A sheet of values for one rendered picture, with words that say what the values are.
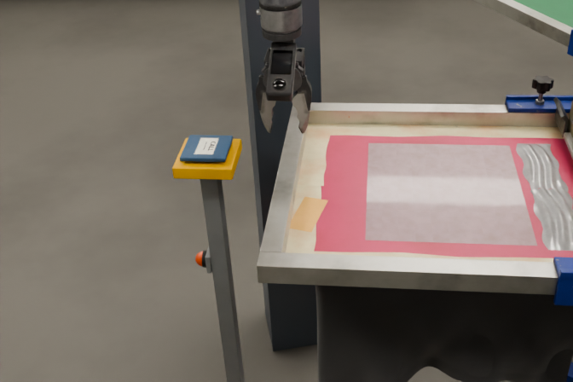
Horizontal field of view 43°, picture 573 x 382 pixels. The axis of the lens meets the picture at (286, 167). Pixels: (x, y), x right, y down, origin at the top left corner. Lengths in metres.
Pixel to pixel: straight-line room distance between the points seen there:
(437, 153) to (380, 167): 0.14
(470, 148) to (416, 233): 0.32
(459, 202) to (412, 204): 0.09
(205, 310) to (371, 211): 1.31
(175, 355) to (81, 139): 1.58
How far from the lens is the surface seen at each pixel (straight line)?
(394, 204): 1.41
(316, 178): 1.48
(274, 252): 1.24
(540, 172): 1.53
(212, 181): 1.61
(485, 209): 1.42
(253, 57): 1.82
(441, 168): 1.52
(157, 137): 3.63
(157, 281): 2.75
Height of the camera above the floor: 1.77
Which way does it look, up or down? 33 degrees down
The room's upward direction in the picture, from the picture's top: 3 degrees counter-clockwise
